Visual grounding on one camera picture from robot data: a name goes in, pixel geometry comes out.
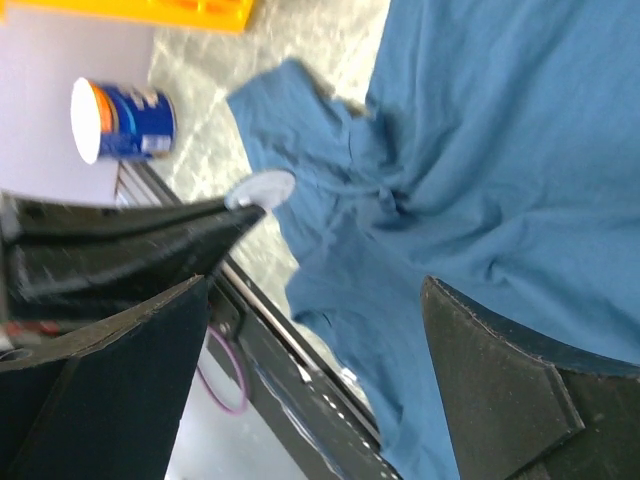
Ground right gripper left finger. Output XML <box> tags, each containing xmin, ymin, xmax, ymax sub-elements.
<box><xmin>1</xmin><ymin>276</ymin><xmax>209</xmax><ymax>479</ymax></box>

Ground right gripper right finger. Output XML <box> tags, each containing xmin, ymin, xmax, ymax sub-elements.
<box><xmin>421</xmin><ymin>277</ymin><xmax>639</xmax><ymax>479</ymax></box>

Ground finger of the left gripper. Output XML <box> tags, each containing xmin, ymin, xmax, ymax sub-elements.
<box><xmin>0</xmin><ymin>192</ymin><xmax>236</xmax><ymax>246</ymax></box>
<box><xmin>0</xmin><ymin>202</ymin><xmax>266</xmax><ymax>321</ymax></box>

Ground blue t-shirt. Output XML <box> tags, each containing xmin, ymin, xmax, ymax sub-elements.
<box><xmin>228</xmin><ymin>1</ymin><xmax>639</xmax><ymax>479</ymax></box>

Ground toilet paper roll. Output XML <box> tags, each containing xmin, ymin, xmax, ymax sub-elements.
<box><xmin>70</xmin><ymin>77</ymin><xmax>177</xmax><ymax>165</ymax></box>

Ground yellow plastic basket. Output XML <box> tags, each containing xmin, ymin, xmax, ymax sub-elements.
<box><xmin>1</xmin><ymin>0</ymin><xmax>255</xmax><ymax>33</ymax></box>

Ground aluminium frame rail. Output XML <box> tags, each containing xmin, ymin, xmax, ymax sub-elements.
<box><xmin>117</xmin><ymin>164</ymin><xmax>380</xmax><ymax>442</ymax></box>

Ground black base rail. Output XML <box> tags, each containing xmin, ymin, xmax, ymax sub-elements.
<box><xmin>209</xmin><ymin>276</ymin><xmax>400</xmax><ymax>479</ymax></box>

